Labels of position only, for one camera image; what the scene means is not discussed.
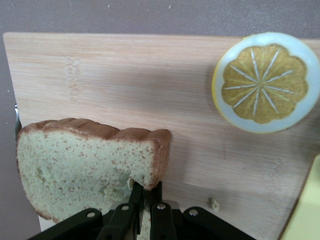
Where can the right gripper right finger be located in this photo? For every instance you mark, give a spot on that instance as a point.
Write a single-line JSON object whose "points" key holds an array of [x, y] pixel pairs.
{"points": [[161, 220]]}

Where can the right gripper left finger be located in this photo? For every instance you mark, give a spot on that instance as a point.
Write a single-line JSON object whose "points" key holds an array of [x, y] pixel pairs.
{"points": [[125, 217]]}

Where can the plain brown bread slice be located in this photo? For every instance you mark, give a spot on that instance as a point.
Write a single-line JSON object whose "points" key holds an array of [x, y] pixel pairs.
{"points": [[75, 170]]}

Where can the wooden cutting board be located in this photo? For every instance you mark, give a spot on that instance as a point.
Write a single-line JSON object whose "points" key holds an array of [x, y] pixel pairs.
{"points": [[125, 87]]}

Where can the yellow plastic knife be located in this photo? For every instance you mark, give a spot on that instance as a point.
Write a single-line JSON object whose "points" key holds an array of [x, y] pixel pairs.
{"points": [[307, 207]]}

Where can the lemon slice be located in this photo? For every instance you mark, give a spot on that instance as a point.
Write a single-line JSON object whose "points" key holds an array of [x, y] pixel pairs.
{"points": [[265, 83]]}

